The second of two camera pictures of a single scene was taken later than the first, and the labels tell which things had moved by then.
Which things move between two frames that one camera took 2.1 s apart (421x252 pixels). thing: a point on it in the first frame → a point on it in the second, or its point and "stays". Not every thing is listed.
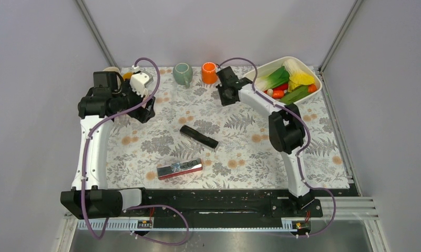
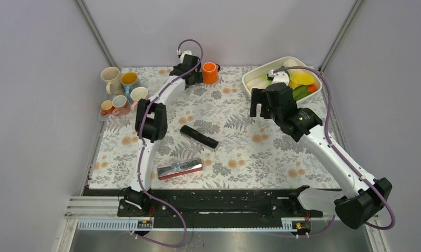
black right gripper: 224,102 → 258,96
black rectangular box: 198,138 stays
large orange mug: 209,73 stays
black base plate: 221,203 stays
